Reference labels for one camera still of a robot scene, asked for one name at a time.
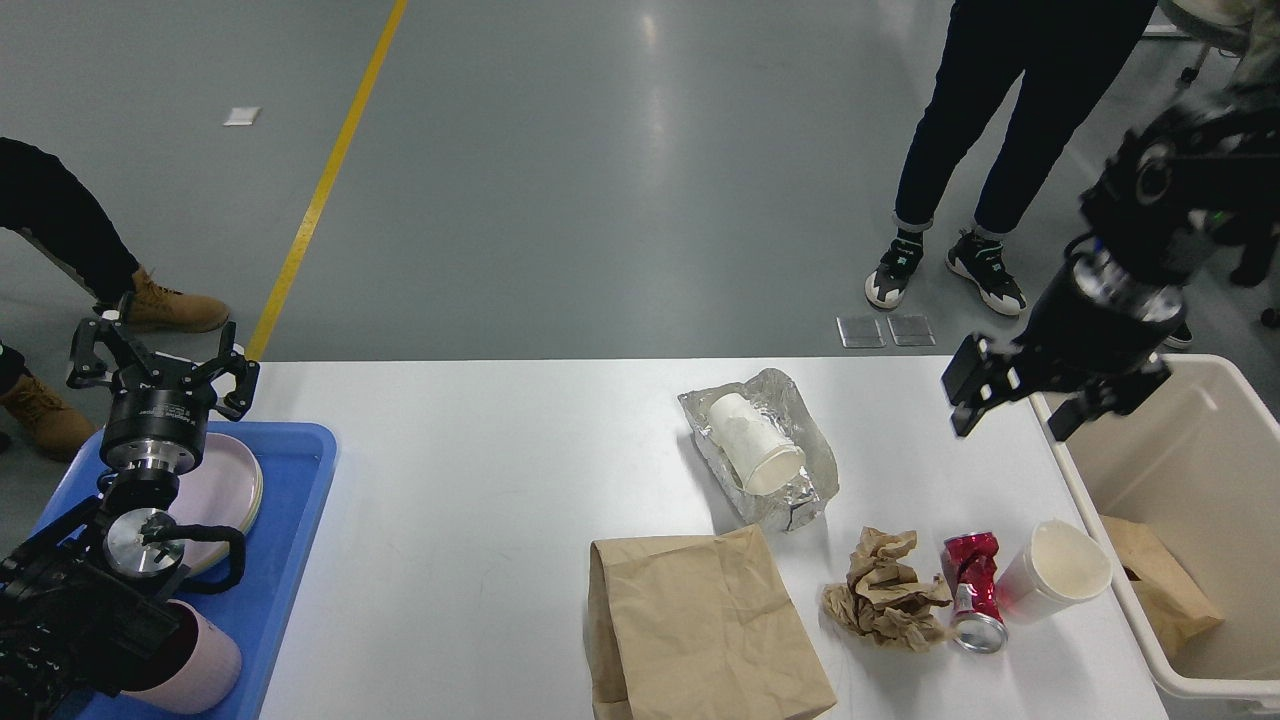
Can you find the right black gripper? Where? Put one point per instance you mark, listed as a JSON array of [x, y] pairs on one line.
[[1093, 335]]

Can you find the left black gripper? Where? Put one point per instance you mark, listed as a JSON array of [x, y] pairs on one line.
[[149, 424]]

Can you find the pink plate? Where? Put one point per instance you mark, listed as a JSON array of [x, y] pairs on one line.
[[225, 490]]

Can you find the clear plastic wrapper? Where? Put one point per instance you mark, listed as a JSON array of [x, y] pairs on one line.
[[775, 394]]

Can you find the white paper cup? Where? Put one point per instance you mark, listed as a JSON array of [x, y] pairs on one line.
[[763, 457]]

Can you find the pink cup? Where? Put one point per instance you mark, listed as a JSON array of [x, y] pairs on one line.
[[194, 669]]

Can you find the large brown paper bag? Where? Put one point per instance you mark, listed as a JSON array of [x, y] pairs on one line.
[[698, 627]]

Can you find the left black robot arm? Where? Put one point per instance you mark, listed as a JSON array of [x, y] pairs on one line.
[[88, 600]]

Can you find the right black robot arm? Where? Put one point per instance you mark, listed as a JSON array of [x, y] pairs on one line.
[[1202, 175]]

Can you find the grey floor plate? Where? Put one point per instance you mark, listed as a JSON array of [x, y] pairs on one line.
[[911, 330], [862, 331]]

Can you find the blue plastic tray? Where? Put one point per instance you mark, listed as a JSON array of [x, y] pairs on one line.
[[297, 461]]

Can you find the crushed red soda can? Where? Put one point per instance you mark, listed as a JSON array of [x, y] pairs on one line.
[[969, 568]]

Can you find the white bowl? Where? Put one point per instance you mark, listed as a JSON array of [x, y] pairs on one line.
[[1057, 568]]

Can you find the beige plastic bin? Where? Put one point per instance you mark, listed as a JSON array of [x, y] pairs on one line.
[[1197, 463]]

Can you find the person with tan boots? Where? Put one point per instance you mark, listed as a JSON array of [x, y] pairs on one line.
[[46, 204]]

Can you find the crumpled brown paper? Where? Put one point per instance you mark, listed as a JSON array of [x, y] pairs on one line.
[[883, 599]]

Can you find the person in grey trousers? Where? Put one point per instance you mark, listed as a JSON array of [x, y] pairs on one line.
[[1248, 28]]

